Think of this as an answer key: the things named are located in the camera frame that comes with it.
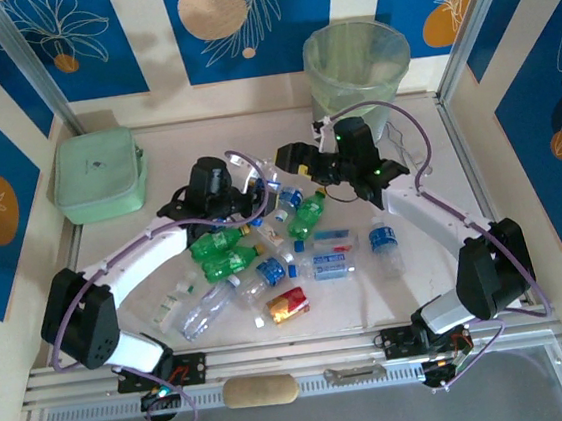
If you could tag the red gold foil pouch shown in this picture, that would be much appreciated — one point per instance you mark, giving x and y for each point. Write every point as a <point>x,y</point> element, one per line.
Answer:
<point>288,306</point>

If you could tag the small blue label water bottle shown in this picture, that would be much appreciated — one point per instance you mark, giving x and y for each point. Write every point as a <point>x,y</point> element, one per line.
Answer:
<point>290,198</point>

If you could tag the aluminium frame post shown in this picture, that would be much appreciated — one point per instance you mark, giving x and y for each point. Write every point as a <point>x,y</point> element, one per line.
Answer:
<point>472,24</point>
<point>27,66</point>

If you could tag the small white bottle cap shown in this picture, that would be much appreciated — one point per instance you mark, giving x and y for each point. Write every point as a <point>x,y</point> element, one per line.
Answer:
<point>260,322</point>

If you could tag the clear bottle blue white label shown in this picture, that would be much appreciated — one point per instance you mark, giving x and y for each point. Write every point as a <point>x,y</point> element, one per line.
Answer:
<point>330,268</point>

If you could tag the small bottle green white label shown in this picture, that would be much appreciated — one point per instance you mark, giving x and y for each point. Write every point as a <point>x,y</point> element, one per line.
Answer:
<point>168,305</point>

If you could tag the black left base mounting plate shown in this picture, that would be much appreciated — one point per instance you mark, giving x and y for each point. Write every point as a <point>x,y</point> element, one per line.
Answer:
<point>192,368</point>

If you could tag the grey mesh waste bin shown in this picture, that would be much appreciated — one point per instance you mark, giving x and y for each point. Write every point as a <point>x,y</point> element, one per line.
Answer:
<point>384,126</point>

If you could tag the clear Pepsi label bottle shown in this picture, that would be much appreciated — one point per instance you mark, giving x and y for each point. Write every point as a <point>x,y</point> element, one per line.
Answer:
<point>218,221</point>

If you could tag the mint green zipper pouch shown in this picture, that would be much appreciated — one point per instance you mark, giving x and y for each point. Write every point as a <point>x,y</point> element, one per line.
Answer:
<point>96,174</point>

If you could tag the green plastic bin liner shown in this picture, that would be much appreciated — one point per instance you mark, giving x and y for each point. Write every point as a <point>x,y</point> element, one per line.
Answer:
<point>388,86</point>

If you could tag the beige oblong cushion pad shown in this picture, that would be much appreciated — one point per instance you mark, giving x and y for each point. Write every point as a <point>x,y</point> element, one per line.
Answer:
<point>260,391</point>

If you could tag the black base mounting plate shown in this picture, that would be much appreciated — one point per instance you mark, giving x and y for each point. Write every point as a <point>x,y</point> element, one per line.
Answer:
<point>395,344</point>
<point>192,368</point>

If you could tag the blue label bottle white cap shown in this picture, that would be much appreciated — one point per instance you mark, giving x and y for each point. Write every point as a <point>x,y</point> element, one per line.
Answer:
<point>269,271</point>

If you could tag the black right base mounting plate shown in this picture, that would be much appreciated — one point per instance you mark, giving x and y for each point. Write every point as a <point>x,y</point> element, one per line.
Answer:
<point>395,344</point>

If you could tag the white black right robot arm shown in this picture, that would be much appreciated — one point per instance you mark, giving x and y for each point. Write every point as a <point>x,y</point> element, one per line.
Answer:
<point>422,216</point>

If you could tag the clear bottle orange white label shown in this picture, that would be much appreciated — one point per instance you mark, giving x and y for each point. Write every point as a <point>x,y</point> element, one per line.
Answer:
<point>269,236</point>

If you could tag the large blue label water bottle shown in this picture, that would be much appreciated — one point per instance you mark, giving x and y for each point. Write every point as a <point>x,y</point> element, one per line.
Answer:
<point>382,240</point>

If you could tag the green plastic soda bottle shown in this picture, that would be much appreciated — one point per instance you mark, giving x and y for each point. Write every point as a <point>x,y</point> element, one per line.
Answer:
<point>229,265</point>
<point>304,215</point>
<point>214,242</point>

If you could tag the aluminium frame rail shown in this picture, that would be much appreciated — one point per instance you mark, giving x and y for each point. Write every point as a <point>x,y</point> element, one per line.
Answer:
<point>296,354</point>

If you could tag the silver metal bracket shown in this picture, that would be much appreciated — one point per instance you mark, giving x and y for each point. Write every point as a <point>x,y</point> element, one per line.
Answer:
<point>353,373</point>

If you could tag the clear unlabelled plastic bottle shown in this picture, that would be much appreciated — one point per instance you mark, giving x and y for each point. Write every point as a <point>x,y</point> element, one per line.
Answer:
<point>269,174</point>

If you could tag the long clear water bottle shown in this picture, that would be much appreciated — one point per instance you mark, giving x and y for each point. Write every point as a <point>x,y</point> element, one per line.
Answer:
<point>204,314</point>

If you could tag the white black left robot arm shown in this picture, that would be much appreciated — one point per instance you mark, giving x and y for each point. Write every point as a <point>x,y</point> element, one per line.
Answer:
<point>164,250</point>

